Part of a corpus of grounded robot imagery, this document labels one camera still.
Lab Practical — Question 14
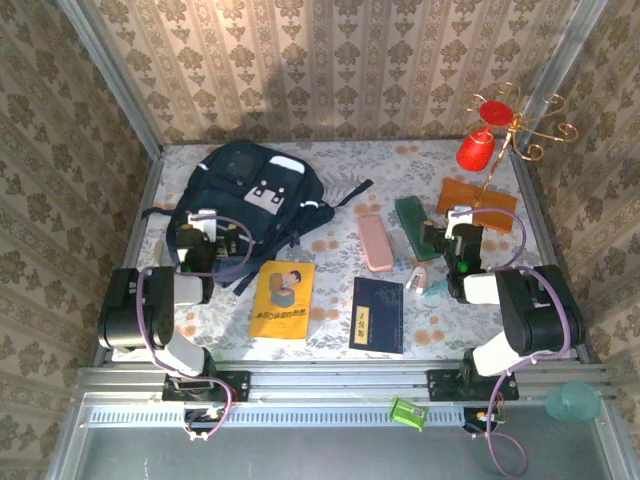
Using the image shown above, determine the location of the green pencil case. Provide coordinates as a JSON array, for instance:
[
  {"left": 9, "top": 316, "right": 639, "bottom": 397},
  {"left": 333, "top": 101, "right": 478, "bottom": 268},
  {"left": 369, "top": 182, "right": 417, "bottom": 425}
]
[{"left": 393, "top": 195, "right": 437, "bottom": 264}]

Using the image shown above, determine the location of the white pink correction tape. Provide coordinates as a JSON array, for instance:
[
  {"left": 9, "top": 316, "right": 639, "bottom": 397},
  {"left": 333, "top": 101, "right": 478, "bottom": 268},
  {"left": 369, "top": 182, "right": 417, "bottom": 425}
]
[{"left": 403, "top": 267, "right": 429, "bottom": 295}]

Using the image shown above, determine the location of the pink pencil case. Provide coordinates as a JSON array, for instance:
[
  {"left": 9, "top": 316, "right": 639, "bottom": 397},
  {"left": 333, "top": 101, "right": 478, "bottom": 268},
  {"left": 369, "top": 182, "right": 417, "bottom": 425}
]
[{"left": 356, "top": 213, "right": 396, "bottom": 274}]

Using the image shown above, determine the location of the navy student backpack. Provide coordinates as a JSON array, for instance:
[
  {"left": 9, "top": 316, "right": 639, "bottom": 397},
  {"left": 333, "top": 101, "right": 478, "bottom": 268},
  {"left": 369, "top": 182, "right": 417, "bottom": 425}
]
[{"left": 141, "top": 138, "right": 375, "bottom": 296}]

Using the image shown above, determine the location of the yellow paperback book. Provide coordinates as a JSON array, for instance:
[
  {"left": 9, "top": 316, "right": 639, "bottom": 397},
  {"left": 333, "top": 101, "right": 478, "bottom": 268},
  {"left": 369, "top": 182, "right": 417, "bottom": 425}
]
[{"left": 248, "top": 259, "right": 317, "bottom": 341}]

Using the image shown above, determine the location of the navy blue book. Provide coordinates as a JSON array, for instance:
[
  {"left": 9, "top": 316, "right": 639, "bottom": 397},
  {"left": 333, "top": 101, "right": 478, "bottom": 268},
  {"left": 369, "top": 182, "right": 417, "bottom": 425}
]
[{"left": 348, "top": 276, "right": 405, "bottom": 356}]

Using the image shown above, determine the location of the beige wooden scoop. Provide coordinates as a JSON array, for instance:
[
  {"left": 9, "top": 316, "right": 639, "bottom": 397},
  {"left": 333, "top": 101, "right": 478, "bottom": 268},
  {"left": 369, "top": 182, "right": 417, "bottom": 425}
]
[{"left": 151, "top": 238, "right": 169, "bottom": 274}]

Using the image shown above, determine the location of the red plastic cup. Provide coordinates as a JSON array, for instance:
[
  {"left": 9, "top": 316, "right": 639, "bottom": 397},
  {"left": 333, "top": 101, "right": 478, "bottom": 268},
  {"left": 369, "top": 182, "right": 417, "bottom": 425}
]
[
  {"left": 478, "top": 99, "right": 515, "bottom": 127},
  {"left": 455, "top": 126, "right": 497, "bottom": 174}
]

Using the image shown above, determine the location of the green snack packet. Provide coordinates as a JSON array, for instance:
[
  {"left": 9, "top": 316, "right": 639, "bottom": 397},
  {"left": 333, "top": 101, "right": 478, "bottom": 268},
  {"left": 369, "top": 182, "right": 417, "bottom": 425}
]
[{"left": 389, "top": 395, "right": 432, "bottom": 432}]

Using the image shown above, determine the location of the teal plastic cup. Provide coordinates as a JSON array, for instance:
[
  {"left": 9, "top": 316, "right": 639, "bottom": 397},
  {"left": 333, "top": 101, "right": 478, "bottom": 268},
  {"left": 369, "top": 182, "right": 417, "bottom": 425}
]
[{"left": 544, "top": 380, "right": 603, "bottom": 425}]

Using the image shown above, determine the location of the grey metal tray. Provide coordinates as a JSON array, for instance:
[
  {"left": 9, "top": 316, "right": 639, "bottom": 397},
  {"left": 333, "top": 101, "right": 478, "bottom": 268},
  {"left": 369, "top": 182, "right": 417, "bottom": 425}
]
[{"left": 47, "top": 392, "right": 634, "bottom": 480}]

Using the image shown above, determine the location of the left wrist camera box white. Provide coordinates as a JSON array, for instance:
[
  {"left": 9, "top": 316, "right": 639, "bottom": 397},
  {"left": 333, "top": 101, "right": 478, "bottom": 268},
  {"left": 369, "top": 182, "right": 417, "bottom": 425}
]
[{"left": 187, "top": 209, "right": 219, "bottom": 237}]

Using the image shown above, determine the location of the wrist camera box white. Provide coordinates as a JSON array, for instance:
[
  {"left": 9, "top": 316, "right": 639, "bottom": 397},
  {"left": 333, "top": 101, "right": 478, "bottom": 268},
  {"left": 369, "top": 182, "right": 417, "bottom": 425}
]
[
  {"left": 446, "top": 204, "right": 474, "bottom": 232},
  {"left": 187, "top": 209, "right": 219, "bottom": 237}
]

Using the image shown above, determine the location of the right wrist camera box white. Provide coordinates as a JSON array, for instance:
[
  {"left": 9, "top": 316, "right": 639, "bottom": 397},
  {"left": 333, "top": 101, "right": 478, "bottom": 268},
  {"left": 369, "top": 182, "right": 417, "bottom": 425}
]
[{"left": 446, "top": 204, "right": 474, "bottom": 232}]

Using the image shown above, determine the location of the gold wire stand wooden base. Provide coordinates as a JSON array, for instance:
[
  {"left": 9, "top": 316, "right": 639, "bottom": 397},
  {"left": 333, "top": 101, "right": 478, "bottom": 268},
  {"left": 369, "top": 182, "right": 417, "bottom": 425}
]
[{"left": 435, "top": 82, "right": 580, "bottom": 235}]

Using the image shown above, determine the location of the aluminium table edge rail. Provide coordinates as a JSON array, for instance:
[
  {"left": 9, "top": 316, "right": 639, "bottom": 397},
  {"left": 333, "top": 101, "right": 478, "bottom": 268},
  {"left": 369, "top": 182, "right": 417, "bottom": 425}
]
[
  {"left": 512, "top": 149, "right": 601, "bottom": 364},
  {"left": 119, "top": 149, "right": 165, "bottom": 274}
]

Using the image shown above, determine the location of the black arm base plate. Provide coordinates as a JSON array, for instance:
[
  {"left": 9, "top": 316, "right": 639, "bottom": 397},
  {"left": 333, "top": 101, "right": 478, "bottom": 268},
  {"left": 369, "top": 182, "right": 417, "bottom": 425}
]
[
  {"left": 162, "top": 368, "right": 251, "bottom": 402},
  {"left": 427, "top": 367, "right": 521, "bottom": 402}
]

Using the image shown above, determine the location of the small connector board with wires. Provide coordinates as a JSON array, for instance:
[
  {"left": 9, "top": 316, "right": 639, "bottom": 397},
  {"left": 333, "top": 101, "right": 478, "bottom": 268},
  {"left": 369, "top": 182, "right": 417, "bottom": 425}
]
[
  {"left": 182, "top": 405, "right": 235, "bottom": 444},
  {"left": 463, "top": 405, "right": 507, "bottom": 441}
]

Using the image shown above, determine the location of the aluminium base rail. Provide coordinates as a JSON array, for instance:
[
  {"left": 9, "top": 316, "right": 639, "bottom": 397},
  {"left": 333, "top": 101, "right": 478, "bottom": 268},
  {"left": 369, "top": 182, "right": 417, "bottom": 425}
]
[{"left": 74, "top": 359, "right": 619, "bottom": 401}]

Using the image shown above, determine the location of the grey slotted cable duct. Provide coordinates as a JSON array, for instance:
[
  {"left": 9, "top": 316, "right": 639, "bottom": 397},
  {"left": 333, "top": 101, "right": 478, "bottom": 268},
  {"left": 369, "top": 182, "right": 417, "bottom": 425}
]
[{"left": 82, "top": 402, "right": 466, "bottom": 429}]

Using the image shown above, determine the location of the aluminium frame post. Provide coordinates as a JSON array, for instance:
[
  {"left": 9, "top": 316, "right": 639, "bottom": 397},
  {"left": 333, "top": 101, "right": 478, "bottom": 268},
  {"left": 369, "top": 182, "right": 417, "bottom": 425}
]
[
  {"left": 55, "top": 0, "right": 165, "bottom": 157},
  {"left": 514, "top": 0, "right": 609, "bottom": 139}
]

